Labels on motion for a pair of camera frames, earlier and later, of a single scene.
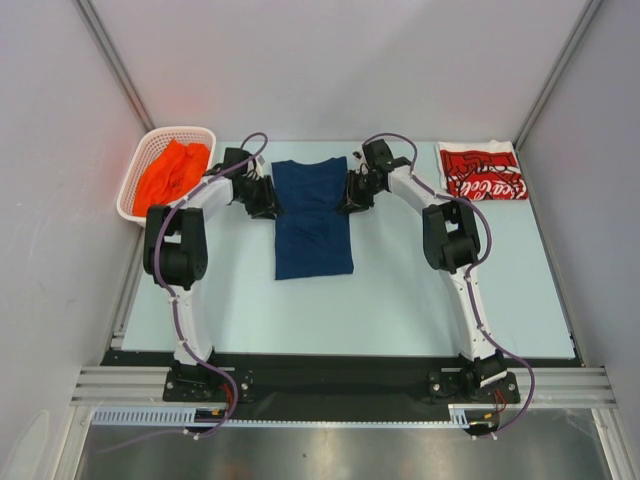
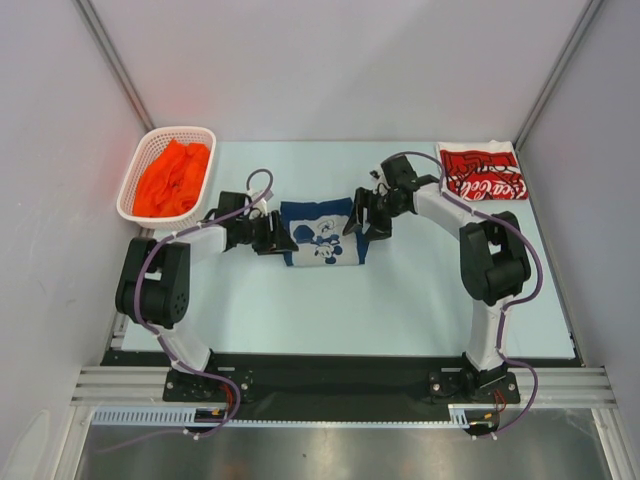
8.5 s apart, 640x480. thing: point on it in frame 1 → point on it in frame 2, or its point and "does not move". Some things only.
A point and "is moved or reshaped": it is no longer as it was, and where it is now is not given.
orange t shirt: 173,175 does not move
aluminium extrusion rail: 539,385 does not move
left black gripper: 268,205 → 274,241
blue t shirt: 312,232 is moved or reshaped
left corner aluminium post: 115,62 does not move
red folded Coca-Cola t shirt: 484,170 does not move
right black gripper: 355,191 → 373,209
